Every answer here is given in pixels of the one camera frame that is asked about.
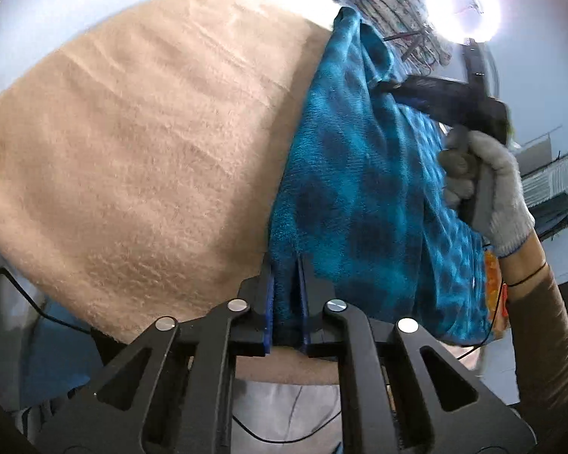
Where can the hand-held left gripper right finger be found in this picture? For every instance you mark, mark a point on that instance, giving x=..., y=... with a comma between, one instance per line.
x=305, y=314

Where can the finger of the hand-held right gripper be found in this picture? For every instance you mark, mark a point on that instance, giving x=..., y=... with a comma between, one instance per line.
x=388, y=86

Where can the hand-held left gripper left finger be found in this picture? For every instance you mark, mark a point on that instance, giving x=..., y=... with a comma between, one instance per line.
x=266, y=314

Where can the blue plaid fleece jacket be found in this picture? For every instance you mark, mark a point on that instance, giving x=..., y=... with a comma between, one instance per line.
x=359, y=175

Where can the person's right forearm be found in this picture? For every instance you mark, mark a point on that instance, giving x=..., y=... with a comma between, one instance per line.
x=539, y=331

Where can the person's right hand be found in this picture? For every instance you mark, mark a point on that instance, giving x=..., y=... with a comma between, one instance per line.
x=501, y=184

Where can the folded floral quilt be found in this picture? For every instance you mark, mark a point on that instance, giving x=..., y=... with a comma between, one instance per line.
x=393, y=4

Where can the person's grey trousers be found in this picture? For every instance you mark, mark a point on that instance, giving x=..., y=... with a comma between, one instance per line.
x=284, y=411

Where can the black slatted rack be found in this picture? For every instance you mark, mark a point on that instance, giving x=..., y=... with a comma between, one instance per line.
x=546, y=189

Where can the orange printed cloth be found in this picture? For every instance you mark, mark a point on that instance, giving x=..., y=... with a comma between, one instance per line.
x=494, y=288

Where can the tan fleece blanket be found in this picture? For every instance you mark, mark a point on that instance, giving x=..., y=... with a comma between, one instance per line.
x=123, y=151

